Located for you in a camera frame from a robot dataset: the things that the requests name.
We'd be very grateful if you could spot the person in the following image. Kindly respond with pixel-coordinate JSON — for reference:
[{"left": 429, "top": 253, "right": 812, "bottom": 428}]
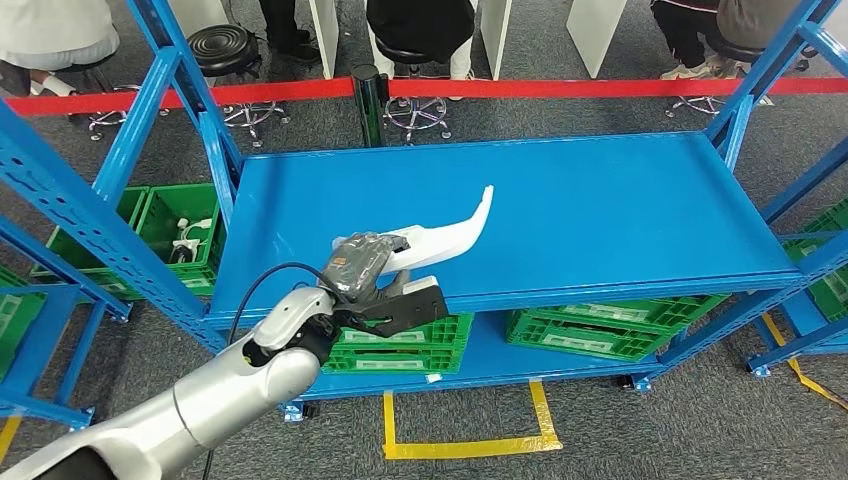
[
  {"left": 649, "top": 0, "right": 727, "bottom": 81},
  {"left": 0, "top": 0, "right": 122, "bottom": 99},
  {"left": 365, "top": 0, "right": 477, "bottom": 101},
  {"left": 715, "top": 0, "right": 806, "bottom": 64},
  {"left": 258, "top": 0, "right": 323, "bottom": 64}
]

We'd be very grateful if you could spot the black barrier post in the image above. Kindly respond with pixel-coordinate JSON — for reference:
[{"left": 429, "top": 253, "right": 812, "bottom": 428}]
[{"left": 351, "top": 64, "right": 391, "bottom": 148}]

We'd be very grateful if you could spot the black round stool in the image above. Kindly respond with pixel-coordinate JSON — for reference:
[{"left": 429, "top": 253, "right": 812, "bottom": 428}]
[{"left": 187, "top": 24, "right": 293, "bottom": 149}]

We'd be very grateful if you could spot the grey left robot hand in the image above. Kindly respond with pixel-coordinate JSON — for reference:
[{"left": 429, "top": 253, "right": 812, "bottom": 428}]
[{"left": 322, "top": 231, "right": 415, "bottom": 308}]

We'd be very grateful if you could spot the yellow floor tape square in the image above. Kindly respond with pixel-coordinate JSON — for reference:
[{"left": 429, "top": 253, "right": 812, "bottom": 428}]
[
  {"left": 761, "top": 311, "right": 848, "bottom": 412},
  {"left": 0, "top": 415, "right": 24, "bottom": 465},
  {"left": 382, "top": 380, "right": 564, "bottom": 462}
]

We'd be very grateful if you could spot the white charger with cable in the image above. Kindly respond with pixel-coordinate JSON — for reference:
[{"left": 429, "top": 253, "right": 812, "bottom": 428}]
[{"left": 168, "top": 217, "right": 215, "bottom": 265}]

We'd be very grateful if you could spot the red barrier belt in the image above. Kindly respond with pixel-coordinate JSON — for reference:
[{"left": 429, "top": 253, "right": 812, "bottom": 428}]
[
  {"left": 3, "top": 77, "right": 356, "bottom": 119},
  {"left": 387, "top": 76, "right": 848, "bottom": 101}
]

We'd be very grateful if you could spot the chrome base stool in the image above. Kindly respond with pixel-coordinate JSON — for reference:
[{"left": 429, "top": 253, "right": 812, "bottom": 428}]
[
  {"left": 86, "top": 82, "right": 170, "bottom": 142},
  {"left": 665, "top": 36, "right": 813, "bottom": 119},
  {"left": 374, "top": 36, "right": 458, "bottom": 146}
]

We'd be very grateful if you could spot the white desk panel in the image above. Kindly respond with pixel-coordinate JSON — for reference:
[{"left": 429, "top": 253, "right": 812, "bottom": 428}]
[
  {"left": 480, "top": 0, "right": 513, "bottom": 82},
  {"left": 307, "top": 0, "right": 340, "bottom": 81},
  {"left": 165, "top": 0, "right": 230, "bottom": 38},
  {"left": 566, "top": 0, "right": 629, "bottom": 79}
]

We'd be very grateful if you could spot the white curved plastic part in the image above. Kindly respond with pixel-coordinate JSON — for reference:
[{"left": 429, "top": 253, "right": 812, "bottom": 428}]
[{"left": 331, "top": 185, "right": 496, "bottom": 276}]

